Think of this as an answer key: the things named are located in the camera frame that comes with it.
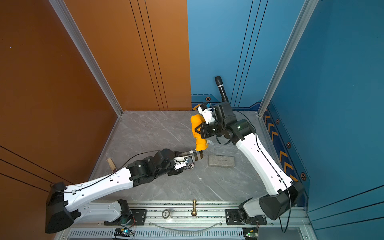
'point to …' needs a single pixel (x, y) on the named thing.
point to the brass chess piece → (194, 212)
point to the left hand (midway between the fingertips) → (182, 154)
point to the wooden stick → (111, 164)
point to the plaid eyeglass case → (197, 155)
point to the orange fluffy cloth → (201, 143)
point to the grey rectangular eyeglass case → (221, 160)
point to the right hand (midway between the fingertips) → (197, 129)
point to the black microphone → (219, 82)
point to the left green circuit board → (122, 232)
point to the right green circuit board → (250, 232)
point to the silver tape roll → (165, 214)
